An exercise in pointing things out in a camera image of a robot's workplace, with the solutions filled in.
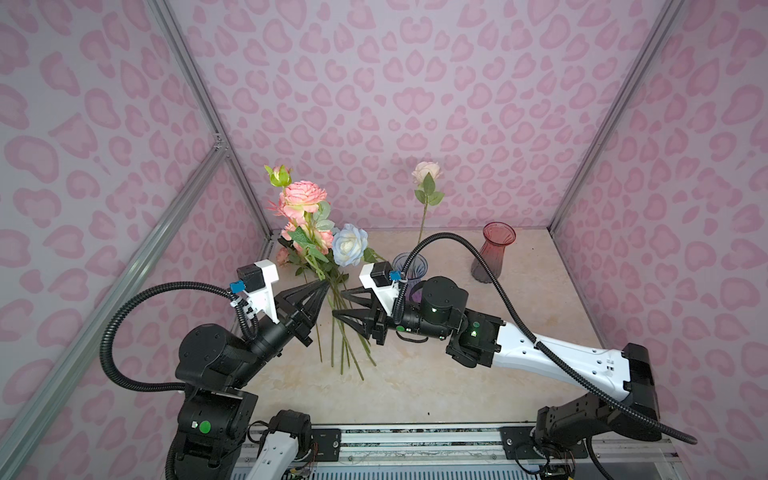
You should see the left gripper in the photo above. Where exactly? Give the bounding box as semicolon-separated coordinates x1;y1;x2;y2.
230;277;328;393

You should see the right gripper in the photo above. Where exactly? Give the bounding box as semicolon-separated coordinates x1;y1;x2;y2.
334;281;454;345

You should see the purple blue glass vase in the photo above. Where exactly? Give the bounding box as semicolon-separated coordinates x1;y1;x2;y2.
393;252;428;303

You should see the cream pink rose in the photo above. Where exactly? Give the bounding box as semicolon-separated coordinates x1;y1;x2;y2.
412;161;445;242

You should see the white blue rose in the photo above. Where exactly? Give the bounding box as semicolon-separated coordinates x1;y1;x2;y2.
330;224;382;380

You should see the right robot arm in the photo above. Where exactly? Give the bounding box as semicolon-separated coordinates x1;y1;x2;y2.
333;276;662;447

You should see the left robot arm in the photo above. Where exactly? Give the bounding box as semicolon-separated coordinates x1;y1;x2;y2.
164;280;329;479

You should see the red grey glass vase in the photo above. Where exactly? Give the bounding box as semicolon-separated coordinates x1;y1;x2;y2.
471;222;516;284

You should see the pink rose bunch on table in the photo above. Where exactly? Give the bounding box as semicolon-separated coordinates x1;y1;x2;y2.
275;227;378;382

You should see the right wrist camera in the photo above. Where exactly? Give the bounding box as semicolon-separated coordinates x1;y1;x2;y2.
359;261;400;316

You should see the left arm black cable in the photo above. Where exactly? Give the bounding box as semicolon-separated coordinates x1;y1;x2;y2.
99;281;259;393

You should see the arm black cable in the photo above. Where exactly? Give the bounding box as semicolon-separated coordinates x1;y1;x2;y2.
99;281;259;393
391;232;699;446

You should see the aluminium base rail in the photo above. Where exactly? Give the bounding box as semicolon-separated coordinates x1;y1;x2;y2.
160;422;690;480

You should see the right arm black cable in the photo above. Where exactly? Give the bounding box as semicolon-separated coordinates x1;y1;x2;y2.
391;232;699;446

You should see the left corner aluminium post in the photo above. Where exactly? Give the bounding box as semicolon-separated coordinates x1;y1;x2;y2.
146;0;272;240

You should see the left aluminium frame bar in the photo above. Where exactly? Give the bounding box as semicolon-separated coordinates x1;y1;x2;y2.
1;147;227;479

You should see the right aluminium frame post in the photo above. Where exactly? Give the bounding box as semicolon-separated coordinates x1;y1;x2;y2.
547;0;687;238

